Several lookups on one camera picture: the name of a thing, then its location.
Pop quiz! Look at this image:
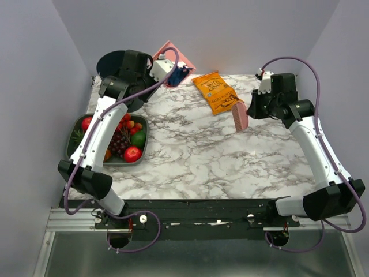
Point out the blue paper scrap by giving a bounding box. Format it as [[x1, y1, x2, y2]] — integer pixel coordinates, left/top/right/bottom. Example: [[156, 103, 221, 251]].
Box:
[[166, 65, 193, 87]]

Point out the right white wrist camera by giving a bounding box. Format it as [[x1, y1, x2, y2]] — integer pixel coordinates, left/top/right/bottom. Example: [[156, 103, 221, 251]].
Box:
[[256, 69, 273, 95]]

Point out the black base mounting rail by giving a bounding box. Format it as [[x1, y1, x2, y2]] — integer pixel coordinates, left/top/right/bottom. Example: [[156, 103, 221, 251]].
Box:
[[59, 198, 303, 242]]

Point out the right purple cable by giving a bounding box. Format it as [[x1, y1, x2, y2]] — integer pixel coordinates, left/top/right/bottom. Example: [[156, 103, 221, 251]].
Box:
[[255, 56, 367, 254]]

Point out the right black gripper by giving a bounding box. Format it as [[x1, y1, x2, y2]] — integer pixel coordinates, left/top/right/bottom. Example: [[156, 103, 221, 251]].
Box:
[[247, 88, 280, 119]]

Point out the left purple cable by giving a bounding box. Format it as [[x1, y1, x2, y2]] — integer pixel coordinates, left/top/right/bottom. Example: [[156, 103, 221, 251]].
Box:
[[63, 47, 179, 253]]

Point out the red apple front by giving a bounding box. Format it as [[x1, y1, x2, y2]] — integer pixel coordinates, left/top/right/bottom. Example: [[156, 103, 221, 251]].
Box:
[[123, 146, 142, 163]]

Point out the pink hand brush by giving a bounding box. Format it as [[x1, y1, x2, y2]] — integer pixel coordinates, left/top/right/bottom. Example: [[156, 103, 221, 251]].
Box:
[[231, 101, 248, 132]]

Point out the red apple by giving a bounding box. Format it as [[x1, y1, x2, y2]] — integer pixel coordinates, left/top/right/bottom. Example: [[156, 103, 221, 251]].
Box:
[[81, 117, 92, 132], [123, 146, 142, 163]]

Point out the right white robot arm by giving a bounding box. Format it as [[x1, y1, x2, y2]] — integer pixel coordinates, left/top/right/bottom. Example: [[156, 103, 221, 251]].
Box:
[[247, 72, 365, 226]]

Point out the aluminium frame rail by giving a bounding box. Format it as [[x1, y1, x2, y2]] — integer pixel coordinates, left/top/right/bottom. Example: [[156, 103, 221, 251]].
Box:
[[46, 207, 351, 233]]

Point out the red apple back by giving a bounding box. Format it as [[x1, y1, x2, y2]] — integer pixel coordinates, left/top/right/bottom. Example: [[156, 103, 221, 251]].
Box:
[[81, 117, 92, 132]]

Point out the dark grape bunch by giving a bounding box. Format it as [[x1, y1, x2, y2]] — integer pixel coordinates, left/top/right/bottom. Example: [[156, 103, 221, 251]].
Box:
[[108, 131, 131, 158]]

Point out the grey fruit tray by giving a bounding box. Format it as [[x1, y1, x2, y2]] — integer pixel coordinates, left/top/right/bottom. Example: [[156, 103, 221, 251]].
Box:
[[65, 114, 149, 167]]

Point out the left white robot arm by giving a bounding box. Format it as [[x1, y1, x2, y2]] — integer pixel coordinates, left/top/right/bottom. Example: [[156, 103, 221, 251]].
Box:
[[58, 50, 157, 228]]

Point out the red cherry bunch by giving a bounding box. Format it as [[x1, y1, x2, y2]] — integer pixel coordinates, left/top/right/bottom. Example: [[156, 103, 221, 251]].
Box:
[[116, 113, 143, 135]]

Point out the dark grey waste bin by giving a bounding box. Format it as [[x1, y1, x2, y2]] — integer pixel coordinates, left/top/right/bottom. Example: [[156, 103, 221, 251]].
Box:
[[96, 50, 144, 113]]

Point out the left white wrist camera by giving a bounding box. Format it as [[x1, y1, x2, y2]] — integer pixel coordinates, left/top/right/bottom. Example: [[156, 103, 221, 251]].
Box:
[[149, 59, 174, 82]]

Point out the purple cable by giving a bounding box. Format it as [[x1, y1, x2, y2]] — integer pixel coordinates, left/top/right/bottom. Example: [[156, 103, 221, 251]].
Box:
[[63, 47, 179, 253], [255, 56, 367, 254]]

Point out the green lime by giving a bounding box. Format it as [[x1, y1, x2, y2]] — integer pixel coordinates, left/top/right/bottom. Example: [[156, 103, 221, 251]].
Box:
[[131, 130, 146, 149]]

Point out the orange chips bag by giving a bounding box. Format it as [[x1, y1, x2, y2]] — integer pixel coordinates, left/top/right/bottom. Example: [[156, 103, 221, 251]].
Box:
[[192, 71, 242, 115]]

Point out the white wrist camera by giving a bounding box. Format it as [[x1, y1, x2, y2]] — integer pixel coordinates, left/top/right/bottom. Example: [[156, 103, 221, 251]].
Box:
[[149, 59, 174, 82], [256, 69, 273, 95]]

